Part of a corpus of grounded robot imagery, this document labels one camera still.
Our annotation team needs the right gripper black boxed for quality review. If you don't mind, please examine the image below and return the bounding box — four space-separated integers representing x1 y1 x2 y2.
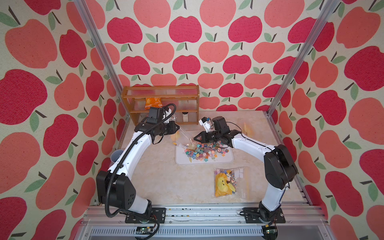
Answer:
194 131 222 144

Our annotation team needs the ziploc bag of colourful candies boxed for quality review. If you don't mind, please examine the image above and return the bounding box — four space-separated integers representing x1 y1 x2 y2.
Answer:
241 119 264 140

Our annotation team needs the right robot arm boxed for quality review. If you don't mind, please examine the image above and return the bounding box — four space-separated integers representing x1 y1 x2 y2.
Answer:
194 116 298 224

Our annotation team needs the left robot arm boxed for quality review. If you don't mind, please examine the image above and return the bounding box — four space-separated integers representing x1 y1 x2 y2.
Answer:
96 103 180 221

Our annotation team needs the orange snack bag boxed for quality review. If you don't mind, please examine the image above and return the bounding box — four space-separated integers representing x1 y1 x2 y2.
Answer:
145 97 163 110

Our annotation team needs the poured candies pile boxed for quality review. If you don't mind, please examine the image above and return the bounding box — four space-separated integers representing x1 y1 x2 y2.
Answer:
183 142 230 163

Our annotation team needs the ziploc bag of yellow candies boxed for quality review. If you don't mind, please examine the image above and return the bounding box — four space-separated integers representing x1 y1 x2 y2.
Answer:
214 167 251 200

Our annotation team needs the wooden shelf rack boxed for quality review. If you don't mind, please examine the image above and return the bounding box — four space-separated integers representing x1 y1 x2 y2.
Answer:
122 86 200 125

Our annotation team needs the white plastic tray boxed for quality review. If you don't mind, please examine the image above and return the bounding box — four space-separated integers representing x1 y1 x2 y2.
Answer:
172 130 234 165

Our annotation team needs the small white bottle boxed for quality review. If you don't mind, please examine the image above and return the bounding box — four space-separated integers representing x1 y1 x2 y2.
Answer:
182 112 189 123

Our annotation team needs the grey blue mug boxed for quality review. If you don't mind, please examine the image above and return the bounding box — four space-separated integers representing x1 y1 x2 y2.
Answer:
111 149 124 163

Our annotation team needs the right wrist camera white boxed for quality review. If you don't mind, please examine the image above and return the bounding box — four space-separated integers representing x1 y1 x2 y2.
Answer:
199 117 214 133

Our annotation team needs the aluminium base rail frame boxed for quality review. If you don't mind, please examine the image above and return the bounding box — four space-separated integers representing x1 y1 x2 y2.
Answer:
73 202 336 240

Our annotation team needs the left aluminium corner post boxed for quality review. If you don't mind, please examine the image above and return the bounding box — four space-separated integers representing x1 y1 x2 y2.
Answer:
72 0 124 91

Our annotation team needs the aluminium corner post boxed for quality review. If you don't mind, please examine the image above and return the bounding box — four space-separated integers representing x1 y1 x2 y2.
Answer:
72 0 124 91
266 0 343 116

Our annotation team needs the right aluminium corner post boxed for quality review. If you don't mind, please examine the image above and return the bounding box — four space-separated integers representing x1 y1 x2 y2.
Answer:
266 0 343 116

